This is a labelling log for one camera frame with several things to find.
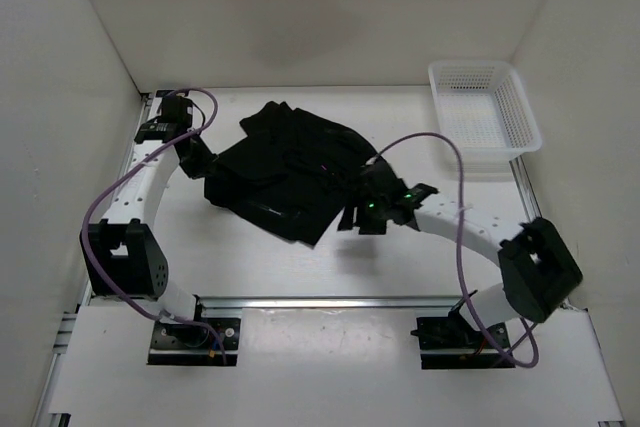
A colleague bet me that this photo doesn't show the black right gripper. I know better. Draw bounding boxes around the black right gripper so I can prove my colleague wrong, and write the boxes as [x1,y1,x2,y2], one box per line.
[336,184,389,235]

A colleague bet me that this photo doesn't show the black shorts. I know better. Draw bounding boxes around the black shorts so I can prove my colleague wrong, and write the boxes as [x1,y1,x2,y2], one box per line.
[204,101,387,246]

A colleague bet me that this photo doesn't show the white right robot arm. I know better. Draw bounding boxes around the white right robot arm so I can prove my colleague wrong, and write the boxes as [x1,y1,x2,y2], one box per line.
[339,160,583,347]

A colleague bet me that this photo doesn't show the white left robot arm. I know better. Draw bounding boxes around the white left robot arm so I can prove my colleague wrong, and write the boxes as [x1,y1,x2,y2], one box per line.
[80,116,214,347]

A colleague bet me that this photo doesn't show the white plastic mesh basket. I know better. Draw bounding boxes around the white plastic mesh basket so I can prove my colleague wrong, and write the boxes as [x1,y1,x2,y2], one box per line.
[428,60,543,172]

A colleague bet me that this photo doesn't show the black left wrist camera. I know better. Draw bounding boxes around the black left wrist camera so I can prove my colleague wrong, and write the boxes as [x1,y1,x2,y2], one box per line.
[157,95,195,129]

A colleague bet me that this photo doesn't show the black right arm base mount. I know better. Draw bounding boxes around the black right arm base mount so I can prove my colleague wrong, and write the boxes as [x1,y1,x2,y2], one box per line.
[411,316,514,370]

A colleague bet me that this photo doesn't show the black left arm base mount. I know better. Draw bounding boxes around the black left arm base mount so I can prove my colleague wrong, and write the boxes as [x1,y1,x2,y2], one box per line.
[147,308,242,367]

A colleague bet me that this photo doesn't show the aluminium table edge rail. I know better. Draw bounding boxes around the aluminium table edge rail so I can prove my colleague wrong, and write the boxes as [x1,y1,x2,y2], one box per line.
[29,91,151,427]

